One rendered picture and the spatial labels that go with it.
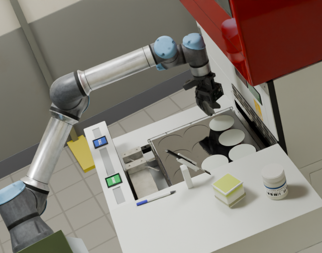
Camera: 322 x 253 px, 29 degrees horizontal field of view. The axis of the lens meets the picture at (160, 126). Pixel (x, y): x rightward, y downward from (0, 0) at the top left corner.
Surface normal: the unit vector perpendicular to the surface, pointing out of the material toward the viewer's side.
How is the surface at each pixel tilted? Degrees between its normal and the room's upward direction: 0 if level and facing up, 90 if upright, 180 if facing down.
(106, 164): 0
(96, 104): 90
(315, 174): 90
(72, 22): 90
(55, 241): 90
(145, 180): 0
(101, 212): 0
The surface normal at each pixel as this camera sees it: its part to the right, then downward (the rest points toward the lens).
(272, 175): -0.26, -0.78
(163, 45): -0.11, -0.12
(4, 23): 0.41, 0.44
